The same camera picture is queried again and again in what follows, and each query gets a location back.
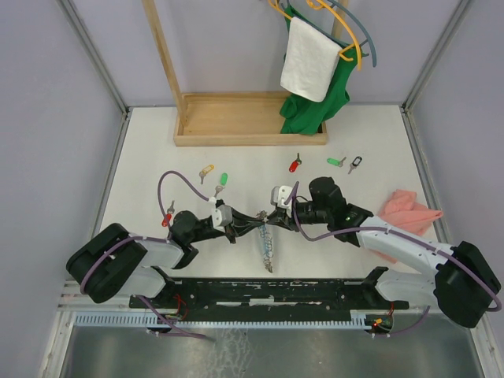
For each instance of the key with black tag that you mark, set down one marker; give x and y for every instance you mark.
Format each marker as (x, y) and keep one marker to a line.
(354, 164)

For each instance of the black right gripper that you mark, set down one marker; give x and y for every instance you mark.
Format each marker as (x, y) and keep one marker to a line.
(282, 220)

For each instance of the white towel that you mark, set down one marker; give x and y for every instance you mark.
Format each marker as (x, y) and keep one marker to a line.
(309, 63)

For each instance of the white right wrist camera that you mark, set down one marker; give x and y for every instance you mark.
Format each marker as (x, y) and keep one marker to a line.
(281, 197)

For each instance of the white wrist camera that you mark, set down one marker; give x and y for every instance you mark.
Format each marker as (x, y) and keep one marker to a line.
(221, 217)
(281, 197)

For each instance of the green shirt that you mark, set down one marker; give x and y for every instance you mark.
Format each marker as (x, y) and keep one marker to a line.
(304, 117)

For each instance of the wooden clothes rack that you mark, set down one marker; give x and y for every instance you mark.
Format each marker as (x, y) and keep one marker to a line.
(225, 119)

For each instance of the key with light green tag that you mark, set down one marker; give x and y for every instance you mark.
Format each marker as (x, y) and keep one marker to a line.
(221, 185)

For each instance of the key with red tag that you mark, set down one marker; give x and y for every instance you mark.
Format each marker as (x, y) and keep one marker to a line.
(295, 164)
(169, 212)

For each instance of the pink cloth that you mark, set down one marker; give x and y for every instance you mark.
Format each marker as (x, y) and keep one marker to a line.
(402, 210)

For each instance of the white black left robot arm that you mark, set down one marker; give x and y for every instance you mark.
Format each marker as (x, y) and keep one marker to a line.
(116, 261)

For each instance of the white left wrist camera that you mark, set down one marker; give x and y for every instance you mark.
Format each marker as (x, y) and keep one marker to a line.
(221, 217)

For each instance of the metal keyring holder with keys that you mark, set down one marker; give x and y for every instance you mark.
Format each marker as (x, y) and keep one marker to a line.
(266, 242)

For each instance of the yellow clothes hanger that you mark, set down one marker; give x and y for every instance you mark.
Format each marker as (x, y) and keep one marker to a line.
(339, 10)

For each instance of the grey clothes hanger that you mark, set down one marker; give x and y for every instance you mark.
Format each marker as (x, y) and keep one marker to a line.
(288, 12)

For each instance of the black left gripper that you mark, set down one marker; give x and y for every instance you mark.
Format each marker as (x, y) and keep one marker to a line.
(241, 224)

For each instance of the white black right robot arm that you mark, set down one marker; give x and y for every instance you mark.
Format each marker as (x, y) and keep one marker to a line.
(455, 279)

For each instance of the key with yellow tag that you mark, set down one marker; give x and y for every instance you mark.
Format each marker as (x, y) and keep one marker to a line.
(204, 172)

